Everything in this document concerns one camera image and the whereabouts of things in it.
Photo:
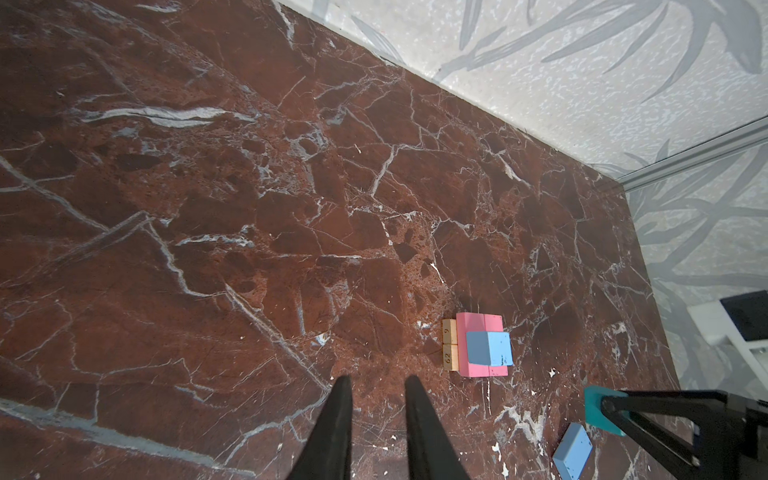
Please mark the light blue long block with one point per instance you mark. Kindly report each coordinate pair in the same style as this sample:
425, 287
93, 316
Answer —
573, 452

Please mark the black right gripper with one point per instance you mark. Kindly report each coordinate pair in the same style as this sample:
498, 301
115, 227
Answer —
732, 438

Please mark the teal cube block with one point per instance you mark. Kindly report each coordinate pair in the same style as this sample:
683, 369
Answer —
593, 396

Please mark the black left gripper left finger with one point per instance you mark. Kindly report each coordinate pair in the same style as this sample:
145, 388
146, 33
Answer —
327, 453

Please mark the natural wood long block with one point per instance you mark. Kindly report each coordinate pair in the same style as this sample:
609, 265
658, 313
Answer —
449, 332

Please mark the light blue cube block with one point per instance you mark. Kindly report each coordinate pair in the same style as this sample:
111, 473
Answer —
489, 348

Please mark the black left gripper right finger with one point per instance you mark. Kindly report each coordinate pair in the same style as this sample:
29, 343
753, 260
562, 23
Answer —
430, 452

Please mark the pink block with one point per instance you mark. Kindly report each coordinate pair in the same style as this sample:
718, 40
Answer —
470, 370
467, 322

